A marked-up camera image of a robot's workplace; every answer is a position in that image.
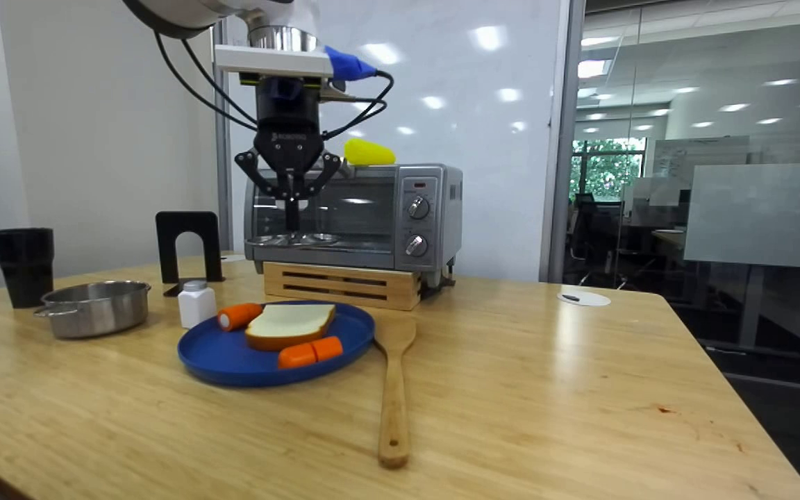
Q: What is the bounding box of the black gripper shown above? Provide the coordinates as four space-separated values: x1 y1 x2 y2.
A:
237 77 340 234

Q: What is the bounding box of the orange carrot piece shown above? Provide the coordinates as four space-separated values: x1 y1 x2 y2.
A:
277 337 344 369
220 304 263 330

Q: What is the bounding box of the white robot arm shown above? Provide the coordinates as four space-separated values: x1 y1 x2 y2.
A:
122 0 335 230

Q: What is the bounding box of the steel pot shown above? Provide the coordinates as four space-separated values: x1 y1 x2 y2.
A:
40 281 151 340

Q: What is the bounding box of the silver toaster oven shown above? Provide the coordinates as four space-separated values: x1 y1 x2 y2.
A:
244 165 465 290

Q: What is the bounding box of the wooden slatted stand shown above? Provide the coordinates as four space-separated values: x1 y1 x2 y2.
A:
263 261 422 312

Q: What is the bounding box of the yellow plastic banana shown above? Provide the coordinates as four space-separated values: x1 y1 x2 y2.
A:
344 137 398 166

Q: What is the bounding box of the white bread slice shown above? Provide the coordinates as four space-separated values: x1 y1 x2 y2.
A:
244 304 335 351

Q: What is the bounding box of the black bookend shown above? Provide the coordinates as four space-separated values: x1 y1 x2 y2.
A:
156 212 222 297

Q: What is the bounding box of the white salt shaker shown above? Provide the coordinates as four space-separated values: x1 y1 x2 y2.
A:
177 281 217 329

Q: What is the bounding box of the wooden spatula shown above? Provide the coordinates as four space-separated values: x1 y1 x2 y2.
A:
376 312 416 469

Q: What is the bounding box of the blue round plate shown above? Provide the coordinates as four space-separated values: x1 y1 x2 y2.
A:
177 304 376 390

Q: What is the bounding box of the black cup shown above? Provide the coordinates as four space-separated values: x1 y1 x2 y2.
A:
0 229 55 309

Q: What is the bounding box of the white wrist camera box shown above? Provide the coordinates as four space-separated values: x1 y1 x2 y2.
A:
213 43 388 83

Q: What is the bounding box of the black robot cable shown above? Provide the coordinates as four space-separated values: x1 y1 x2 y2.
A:
151 26 398 145

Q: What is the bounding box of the white table cable grommet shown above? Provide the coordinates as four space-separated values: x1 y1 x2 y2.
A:
559 290 610 309

